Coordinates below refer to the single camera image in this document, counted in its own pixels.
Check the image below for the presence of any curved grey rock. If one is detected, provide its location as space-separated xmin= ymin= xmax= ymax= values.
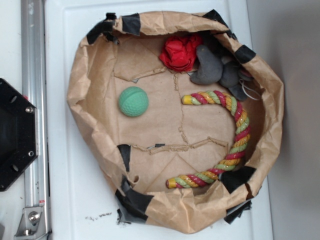
xmin=190 ymin=44 xmax=224 ymax=85

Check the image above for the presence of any brown paper bag bin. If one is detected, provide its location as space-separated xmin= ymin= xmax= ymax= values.
xmin=67 ymin=10 xmax=284 ymax=234

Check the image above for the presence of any green dimpled ball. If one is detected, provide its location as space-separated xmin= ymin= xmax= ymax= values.
xmin=118 ymin=86 xmax=149 ymax=117

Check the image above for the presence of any red crumpled paper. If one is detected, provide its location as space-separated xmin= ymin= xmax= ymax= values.
xmin=159 ymin=33 xmax=203 ymax=72

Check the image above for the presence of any grey plush toy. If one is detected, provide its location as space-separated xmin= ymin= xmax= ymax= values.
xmin=219 ymin=56 xmax=261 ymax=101

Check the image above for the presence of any multicolour twisted rope toy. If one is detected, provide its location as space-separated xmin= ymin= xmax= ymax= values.
xmin=165 ymin=90 xmax=251 ymax=189

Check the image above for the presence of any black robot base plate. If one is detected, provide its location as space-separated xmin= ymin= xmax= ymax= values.
xmin=0 ymin=78 xmax=38 ymax=192

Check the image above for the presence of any aluminium extrusion rail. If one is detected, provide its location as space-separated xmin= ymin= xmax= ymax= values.
xmin=21 ymin=0 xmax=52 ymax=240

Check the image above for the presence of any metal corner bracket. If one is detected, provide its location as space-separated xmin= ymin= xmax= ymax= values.
xmin=14 ymin=206 xmax=46 ymax=240

